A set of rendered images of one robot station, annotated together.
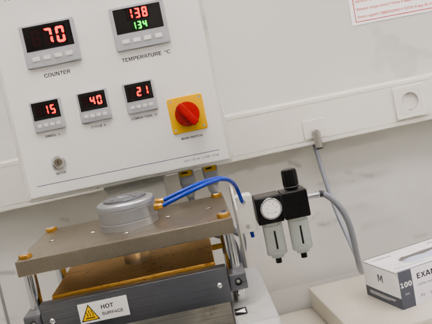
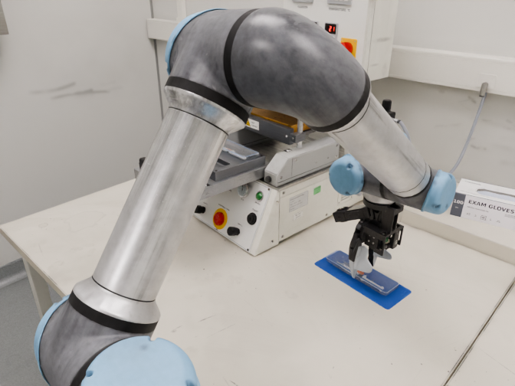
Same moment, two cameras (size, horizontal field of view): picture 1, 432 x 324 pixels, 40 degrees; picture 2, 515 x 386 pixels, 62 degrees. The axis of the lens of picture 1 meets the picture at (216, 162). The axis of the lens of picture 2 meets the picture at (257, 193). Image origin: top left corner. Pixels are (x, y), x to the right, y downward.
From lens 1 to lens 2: 80 cm
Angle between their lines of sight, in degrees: 52
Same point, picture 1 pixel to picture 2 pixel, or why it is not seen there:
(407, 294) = (457, 207)
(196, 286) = (279, 132)
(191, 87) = (354, 34)
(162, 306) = (268, 133)
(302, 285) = not seen: hidden behind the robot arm
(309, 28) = not seen: outside the picture
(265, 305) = (296, 153)
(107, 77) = (320, 15)
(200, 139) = not seen: hidden behind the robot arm
